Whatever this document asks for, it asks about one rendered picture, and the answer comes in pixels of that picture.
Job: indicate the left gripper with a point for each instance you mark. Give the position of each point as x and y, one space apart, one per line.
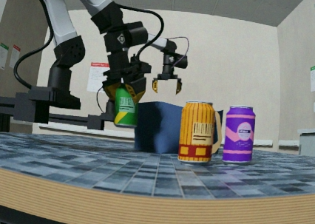
166 69

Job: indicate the purple drink can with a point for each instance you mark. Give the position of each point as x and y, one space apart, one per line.
239 135

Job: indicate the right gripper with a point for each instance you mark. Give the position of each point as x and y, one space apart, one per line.
117 63

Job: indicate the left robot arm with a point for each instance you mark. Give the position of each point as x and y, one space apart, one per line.
169 58

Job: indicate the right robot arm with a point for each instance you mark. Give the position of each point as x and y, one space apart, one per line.
108 18

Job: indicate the yellow striped drink can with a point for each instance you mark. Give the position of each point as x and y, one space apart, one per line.
196 133

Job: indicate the green drink can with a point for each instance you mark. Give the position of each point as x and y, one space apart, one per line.
126 110

